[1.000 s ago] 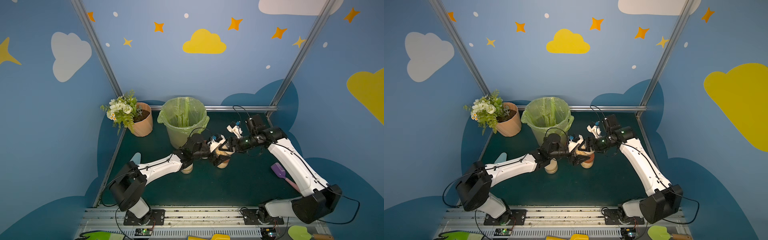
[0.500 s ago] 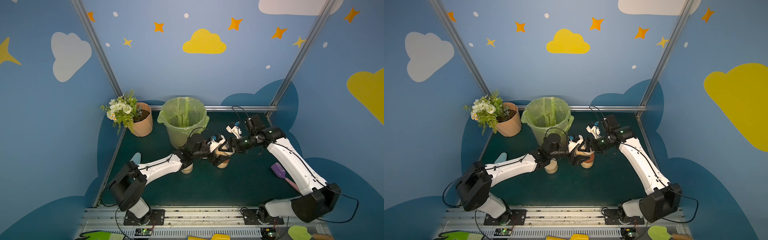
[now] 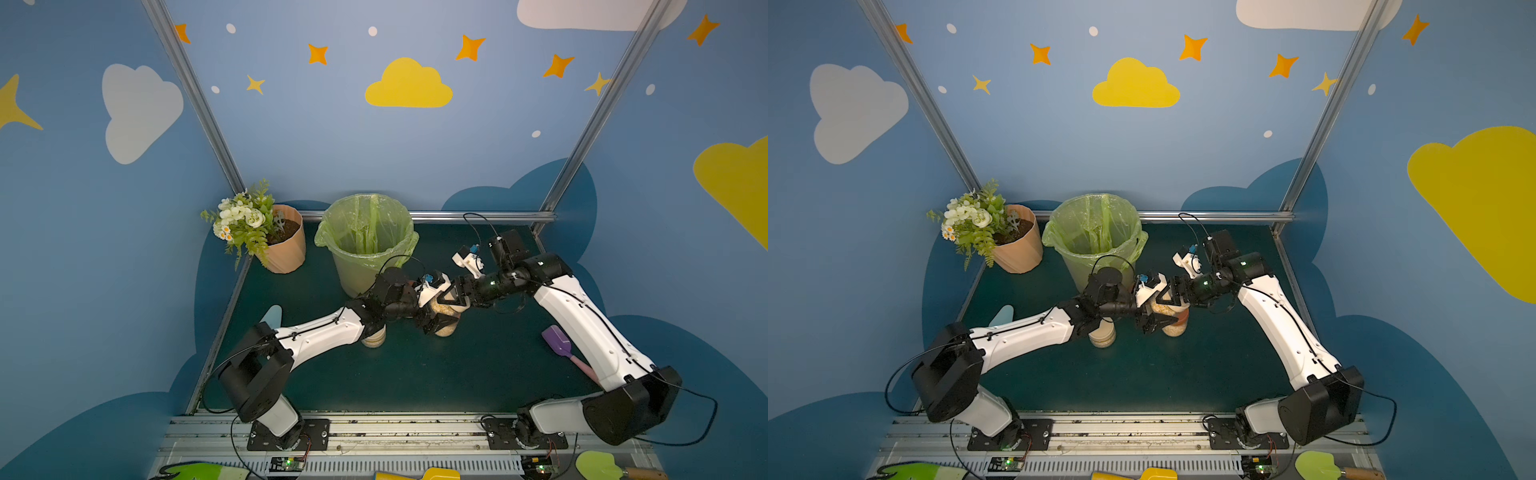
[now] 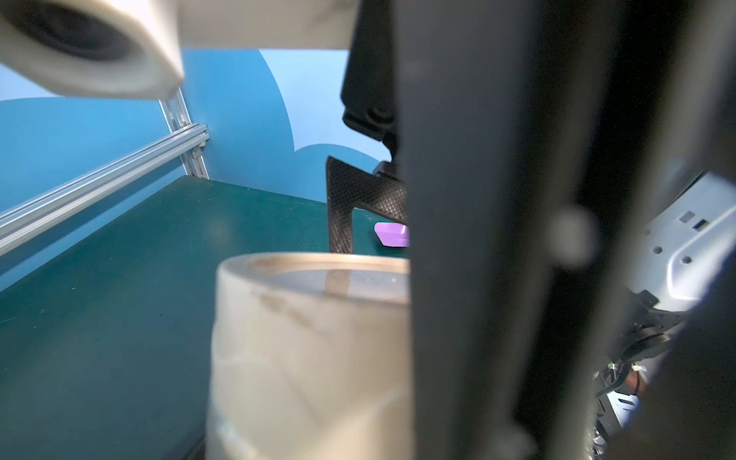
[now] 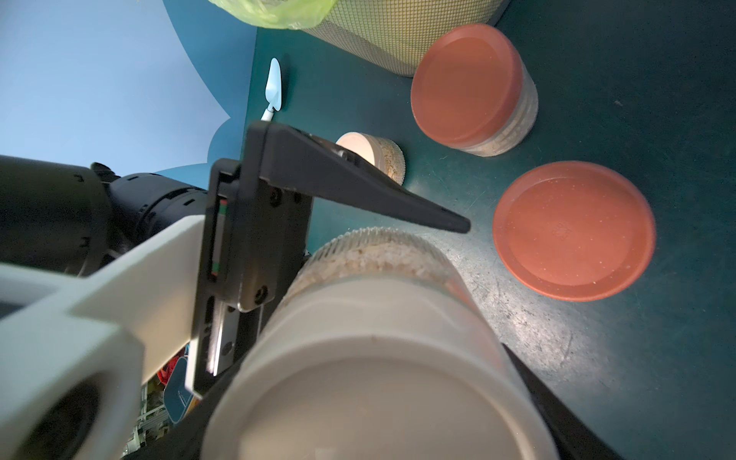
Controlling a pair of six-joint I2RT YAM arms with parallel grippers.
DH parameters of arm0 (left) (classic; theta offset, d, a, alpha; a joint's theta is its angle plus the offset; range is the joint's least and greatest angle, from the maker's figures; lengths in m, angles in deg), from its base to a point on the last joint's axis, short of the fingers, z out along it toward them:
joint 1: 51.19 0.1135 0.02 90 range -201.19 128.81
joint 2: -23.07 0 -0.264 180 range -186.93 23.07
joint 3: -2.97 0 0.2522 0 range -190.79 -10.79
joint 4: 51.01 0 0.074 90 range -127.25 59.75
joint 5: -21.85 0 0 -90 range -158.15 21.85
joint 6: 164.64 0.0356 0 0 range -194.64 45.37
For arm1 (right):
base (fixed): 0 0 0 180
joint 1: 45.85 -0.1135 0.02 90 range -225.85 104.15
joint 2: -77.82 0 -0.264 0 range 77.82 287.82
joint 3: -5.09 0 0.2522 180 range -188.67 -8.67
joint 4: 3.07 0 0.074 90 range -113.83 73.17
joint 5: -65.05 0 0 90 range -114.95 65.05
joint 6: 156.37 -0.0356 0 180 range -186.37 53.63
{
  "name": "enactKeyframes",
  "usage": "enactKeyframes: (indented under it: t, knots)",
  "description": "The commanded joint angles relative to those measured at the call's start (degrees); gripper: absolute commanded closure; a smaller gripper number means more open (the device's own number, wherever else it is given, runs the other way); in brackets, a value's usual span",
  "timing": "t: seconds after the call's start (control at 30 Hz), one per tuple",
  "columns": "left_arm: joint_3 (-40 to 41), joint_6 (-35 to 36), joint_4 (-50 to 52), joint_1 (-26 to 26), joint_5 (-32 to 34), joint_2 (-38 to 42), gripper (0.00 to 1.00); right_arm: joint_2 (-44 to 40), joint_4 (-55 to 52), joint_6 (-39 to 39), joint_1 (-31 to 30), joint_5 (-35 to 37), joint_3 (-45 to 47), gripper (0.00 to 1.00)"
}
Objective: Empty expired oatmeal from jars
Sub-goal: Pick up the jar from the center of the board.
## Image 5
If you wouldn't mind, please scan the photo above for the brown-lid oatmeal jar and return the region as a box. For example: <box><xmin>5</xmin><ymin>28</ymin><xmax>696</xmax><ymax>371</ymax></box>
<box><xmin>493</xmin><ymin>161</ymin><xmax>657</xmax><ymax>302</ymax></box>
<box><xmin>410</xmin><ymin>24</ymin><xmax>539</xmax><ymax>157</ymax></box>

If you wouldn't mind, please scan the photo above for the green plastic bin liner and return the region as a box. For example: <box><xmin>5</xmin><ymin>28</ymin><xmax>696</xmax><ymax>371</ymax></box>
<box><xmin>210</xmin><ymin>0</ymin><xmax>337</xmax><ymax>30</ymax></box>

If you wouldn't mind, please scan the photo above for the mesh waste bin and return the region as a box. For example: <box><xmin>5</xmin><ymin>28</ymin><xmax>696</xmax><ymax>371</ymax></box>
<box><xmin>305</xmin><ymin>0</ymin><xmax>509</xmax><ymax>77</ymax></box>

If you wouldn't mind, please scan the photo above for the beige-lid oatmeal jar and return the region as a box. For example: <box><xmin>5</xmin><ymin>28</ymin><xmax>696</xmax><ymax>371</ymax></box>
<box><xmin>201</xmin><ymin>228</ymin><xmax>558</xmax><ymax>459</ymax></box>
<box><xmin>337</xmin><ymin>132</ymin><xmax>406</xmax><ymax>185</ymax></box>

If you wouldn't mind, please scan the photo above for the light blue spatula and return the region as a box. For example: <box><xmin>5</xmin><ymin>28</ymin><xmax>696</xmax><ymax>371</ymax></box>
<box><xmin>261</xmin><ymin>57</ymin><xmax>283</xmax><ymax>122</ymax></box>

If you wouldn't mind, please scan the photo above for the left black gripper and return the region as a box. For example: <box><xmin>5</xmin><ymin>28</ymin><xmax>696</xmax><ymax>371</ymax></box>
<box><xmin>186</xmin><ymin>121</ymin><xmax>471</xmax><ymax>397</ymax></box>

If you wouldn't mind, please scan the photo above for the right brown-lid oatmeal jar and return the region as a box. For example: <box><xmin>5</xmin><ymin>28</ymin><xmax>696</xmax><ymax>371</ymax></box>
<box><xmin>493</xmin><ymin>161</ymin><xmax>657</xmax><ymax>302</ymax></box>

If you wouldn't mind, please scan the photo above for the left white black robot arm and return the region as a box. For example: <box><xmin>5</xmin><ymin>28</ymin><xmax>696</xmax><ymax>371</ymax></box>
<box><xmin>1</xmin><ymin>121</ymin><xmax>471</xmax><ymax>396</ymax></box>

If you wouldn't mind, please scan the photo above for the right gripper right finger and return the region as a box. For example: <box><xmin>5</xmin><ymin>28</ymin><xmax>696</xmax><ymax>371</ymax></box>
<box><xmin>503</xmin><ymin>344</ymin><xmax>623</xmax><ymax>460</ymax></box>

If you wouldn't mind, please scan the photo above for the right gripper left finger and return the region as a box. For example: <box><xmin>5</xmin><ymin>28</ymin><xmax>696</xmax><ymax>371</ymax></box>
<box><xmin>124</xmin><ymin>358</ymin><xmax>245</xmax><ymax>460</ymax></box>

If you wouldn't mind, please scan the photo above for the rear brown-lid oatmeal jar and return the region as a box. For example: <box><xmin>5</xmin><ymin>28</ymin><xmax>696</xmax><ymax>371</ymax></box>
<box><xmin>410</xmin><ymin>24</ymin><xmax>539</xmax><ymax>157</ymax></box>

